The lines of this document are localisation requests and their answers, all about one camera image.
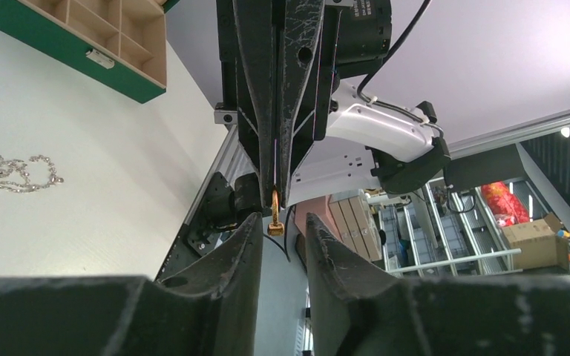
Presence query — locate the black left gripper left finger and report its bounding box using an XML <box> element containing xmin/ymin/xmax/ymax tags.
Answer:
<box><xmin>0</xmin><ymin>213</ymin><xmax>263</xmax><ymax>355</ymax></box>

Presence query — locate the cardboard box background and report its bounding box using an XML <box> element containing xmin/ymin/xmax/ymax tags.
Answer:
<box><xmin>501</xmin><ymin>213</ymin><xmax>570</xmax><ymax>270</ymax></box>

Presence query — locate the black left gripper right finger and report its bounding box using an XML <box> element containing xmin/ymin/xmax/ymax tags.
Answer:
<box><xmin>306</xmin><ymin>214</ymin><xmax>570</xmax><ymax>355</ymax></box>

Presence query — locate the silver crystal necklace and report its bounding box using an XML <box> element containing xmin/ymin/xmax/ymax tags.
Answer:
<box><xmin>0</xmin><ymin>151</ymin><xmax>65</xmax><ymax>194</ymax></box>

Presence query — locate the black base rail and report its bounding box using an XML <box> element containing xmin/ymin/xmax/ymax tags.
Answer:
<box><xmin>155</xmin><ymin>172</ymin><xmax>269</xmax><ymax>281</ymax></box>

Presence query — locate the gold ring with square top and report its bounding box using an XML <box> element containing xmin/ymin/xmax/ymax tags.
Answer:
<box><xmin>267</xmin><ymin>188</ymin><xmax>286</xmax><ymax>238</ymax></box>

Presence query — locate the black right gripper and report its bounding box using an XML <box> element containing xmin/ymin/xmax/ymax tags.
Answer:
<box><xmin>217</xmin><ymin>1</ymin><xmax>393</xmax><ymax>207</ymax></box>

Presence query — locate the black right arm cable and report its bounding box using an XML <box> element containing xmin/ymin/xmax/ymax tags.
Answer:
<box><xmin>356</xmin><ymin>0</ymin><xmax>445</xmax><ymax>139</ymax></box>

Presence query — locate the red bag background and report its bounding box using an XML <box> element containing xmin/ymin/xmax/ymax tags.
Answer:
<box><xmin>480</xmin><ymin>181</ymin><xmax>530</xmax><ymax>228</ymax></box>

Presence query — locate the green open jewelry box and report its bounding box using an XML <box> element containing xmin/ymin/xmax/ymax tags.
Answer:
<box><xmin>0</xmin><ymin>0</ymin><xmax>176</xmax><ymax>104</ymax></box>

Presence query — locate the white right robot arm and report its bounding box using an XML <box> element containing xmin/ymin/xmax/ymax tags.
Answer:
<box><xmin>216</xmin><ymin>1</ymin><xmax>451</xmax><ymax>208</ymax></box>

